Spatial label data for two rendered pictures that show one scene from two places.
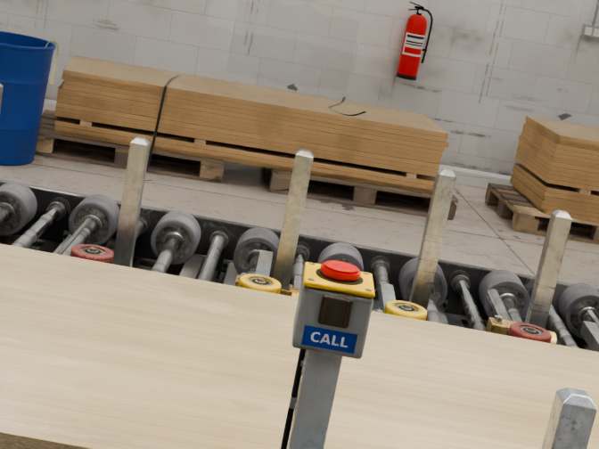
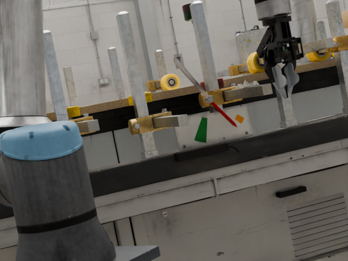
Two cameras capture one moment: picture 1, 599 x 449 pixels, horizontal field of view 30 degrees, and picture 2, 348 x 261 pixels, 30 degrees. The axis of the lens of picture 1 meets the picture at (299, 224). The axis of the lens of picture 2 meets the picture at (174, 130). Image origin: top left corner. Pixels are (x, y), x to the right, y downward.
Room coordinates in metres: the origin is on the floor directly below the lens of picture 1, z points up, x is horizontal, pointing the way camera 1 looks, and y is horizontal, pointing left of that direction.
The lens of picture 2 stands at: (-0.93, -0.08, 0.88)
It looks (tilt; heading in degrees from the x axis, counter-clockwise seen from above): 3 degrees down; 344
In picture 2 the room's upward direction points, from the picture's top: 11 degrees counter-clockwise
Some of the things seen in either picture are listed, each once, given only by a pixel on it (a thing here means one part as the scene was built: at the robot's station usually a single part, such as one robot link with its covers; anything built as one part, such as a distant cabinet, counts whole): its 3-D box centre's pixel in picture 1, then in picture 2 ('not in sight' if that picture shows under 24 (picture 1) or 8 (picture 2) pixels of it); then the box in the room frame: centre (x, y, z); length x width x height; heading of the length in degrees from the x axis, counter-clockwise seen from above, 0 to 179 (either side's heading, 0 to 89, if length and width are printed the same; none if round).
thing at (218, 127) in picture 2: not in sight; (213, 128); (1.05, -0.78, 0.75); 0.26 x 0.01 x 0.10; 91
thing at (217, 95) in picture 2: not in sight; (219, 97); (1.08, -0.83, 0.85); 0.13 x 0.06 x 0.05; 91
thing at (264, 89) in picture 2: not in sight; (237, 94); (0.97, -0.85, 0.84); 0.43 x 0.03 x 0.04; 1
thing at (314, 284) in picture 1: (332, 312); not in sight; (1.06, -0.05, 1.18); 0.07 x 0.07 x 0.08; 1
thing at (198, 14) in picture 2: not in sight; (209, 74); (1.08, -0.81, 0.93); 0.03 x 0.03 x 0.48; 1
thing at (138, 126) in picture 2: not in sight; (150, 123); (1.07, -0.58, 0.81); 0.13 x 0.06 x 0.05; 91
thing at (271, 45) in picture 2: not in sight; (280, 41); (0.63, -0.86, 0.97); 0.09 x 0.08 x 0.12; 2
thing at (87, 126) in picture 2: not in sight; (80, 127); (1.01, -0.35, 0.84); 0.43 x 0.03 x 0.04; 1
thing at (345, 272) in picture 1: (340, 273); not in sight; (1.06, -0.05, 1.22); 0.04 x 0.04 x 0.02
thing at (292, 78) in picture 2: not in sight; (292, 80); (0.64, -0.87, 0.86); 0.06 x 0.03 x 0.09; 2
